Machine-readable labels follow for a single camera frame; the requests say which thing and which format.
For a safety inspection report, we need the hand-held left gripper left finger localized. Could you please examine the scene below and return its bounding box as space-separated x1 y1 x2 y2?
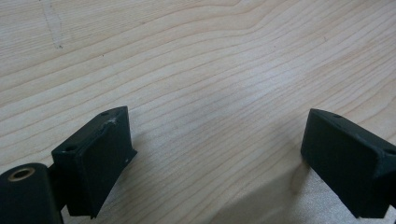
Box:
50 105 138 219

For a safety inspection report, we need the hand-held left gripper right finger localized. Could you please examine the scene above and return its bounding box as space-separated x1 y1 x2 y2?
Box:
300 107 396 219

